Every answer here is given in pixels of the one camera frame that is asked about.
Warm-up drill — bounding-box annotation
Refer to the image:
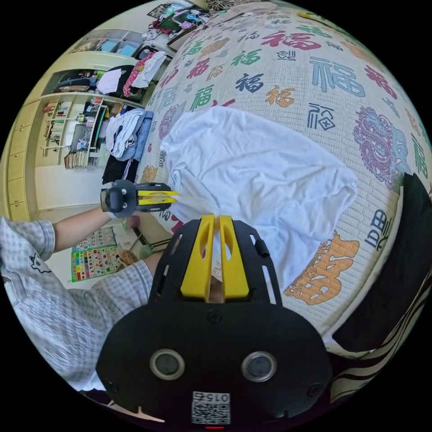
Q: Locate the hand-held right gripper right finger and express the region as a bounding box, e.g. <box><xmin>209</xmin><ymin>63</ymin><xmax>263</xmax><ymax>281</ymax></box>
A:
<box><xmin>219</xmin><ymin>215</ymin><xmax>250</xmax><ymax>302</ymax></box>

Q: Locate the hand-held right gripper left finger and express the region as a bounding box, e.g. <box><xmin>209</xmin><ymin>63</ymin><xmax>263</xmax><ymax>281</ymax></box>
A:
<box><xmin>180</xmin><ymin>214</ymin><xmax>216</xmax><ymax>302</ymax></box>

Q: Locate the white short sleeve shirt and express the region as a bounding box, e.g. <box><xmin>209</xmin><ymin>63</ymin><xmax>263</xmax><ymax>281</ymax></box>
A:
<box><xmin>160</xmin><ymin>106</ymin><xmax>359</xmax><ymax>293</ymax></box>

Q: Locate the person's left forearm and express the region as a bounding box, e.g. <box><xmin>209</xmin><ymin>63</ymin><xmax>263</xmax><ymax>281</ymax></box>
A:
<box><xmin>50</xmin><ymin>207</ymin><xmax>114</xmax><ymax>253</ymax></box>

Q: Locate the person's right forearm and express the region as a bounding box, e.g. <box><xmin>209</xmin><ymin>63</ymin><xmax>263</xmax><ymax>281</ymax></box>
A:
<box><xmin>145</xmin><ymin>251</ymin><xmax>165</xmax><ymax>279</ymax></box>

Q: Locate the person's left hand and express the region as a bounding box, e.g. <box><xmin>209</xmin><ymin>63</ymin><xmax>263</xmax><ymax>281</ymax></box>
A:
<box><xmin>101</xmin><ymin>206</ymin><xmax>140</xmax><ymax>228</ymax></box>

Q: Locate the colourful chart poster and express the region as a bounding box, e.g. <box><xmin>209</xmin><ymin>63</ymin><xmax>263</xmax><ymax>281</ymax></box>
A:
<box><xmin>70</xmin><ymin>226</ymin><xmax>124</xmax><ymax>284</ymax></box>

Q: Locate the pile of clothes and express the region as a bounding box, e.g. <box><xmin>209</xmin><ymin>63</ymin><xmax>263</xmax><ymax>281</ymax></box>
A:
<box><xmin>101</xmin><ymin>108</ymin><xmax>155</xmax><ymax>185</ymax></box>

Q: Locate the cream cupboard with book shelves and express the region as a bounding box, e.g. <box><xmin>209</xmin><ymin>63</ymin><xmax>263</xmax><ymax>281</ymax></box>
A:
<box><xmin>6</xmin><ymin>27</ymin><xmax>151</xmax><ymax>220</ymax></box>

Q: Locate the chair heaped with clothes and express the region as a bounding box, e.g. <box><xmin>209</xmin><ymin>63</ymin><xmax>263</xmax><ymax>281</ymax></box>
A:
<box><xmin>97</xmin><ymin>47</ymin><xmax>168</xmax><ymax>99</ymax></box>

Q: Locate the person's body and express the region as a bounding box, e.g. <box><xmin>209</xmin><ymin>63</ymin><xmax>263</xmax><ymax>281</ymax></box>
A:
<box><xmin>0</xmin><ymin>216</ymin><xmax>160</xmax><ymax>404</ymax></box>

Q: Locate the black cushion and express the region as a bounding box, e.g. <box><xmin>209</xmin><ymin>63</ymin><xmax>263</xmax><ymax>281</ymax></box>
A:
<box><xmin>332</xmin><ymin>172</ymin><xmax>432</xmax><ymax>352</ymax></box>

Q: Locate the striped cream blanket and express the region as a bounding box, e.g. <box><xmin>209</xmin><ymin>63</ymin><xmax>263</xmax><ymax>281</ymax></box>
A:
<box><xmin>323</xmin><ymin>290</ymin><xmax>430</xmax><ymax>405</ymax></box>

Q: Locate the cluttered desk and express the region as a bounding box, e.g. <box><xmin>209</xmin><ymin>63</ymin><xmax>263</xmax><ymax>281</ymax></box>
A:
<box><xmin>145</xmin><ymin>1</ymin><xmax>218</xmax><ymax>49</ymax></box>

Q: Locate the bed with printed mat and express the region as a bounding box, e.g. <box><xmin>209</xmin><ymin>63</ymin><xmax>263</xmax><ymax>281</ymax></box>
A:
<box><xmin>134</xmin><ymin>0</ymin><xmax>432</xmax><ymax>359</ymax></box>

